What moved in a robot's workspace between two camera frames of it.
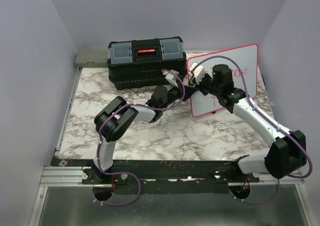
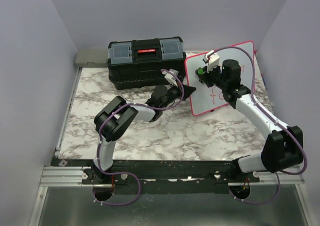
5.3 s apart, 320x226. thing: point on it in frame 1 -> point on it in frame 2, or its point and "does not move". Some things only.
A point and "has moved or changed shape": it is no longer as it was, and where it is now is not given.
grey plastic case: [92, 57] does not move
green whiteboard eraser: [192, 81] has moved or changed shape
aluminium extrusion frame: [57, 176] does not move
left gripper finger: [190, 89] does not move
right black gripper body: [206, 84] -> [212, 78]
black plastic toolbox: [138, 64] does not move
